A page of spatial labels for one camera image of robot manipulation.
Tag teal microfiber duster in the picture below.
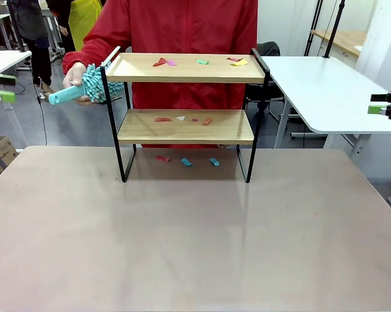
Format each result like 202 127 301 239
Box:
47 64 124 107

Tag person's right forearm red sleeve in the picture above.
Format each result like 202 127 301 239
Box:
62 38 122 77

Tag person's right hand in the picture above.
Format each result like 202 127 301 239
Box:
62 61 94 105

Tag small white table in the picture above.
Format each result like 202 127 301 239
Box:
0 50 33 147

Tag large white table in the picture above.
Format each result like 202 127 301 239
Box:
259 55 391 157

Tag cardboard box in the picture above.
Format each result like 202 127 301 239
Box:
0 135 20 183

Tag bystander in dark clothes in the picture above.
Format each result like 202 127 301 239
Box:
7 0 53 88

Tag wooden desk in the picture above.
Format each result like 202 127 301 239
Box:
310 29 368 59

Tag black pole stand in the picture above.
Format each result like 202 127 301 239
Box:
323 0 345 59

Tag bystander in black jacket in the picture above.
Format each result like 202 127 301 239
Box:
47 0 76 53

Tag bystander in yellow coat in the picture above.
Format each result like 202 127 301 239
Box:
68 0 103 51

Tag black tripod stand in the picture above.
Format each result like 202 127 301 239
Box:
304 0 325 57

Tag black office chair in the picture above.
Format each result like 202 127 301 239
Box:
245 41 286 122

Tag person's torso red jacket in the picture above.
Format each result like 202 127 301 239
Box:
81 0 260 150

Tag thin black hanging cable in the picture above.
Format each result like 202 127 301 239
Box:
34 76 48 146

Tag wooden two-tier shelf black frame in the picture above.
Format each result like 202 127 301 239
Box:
100 47 271 183

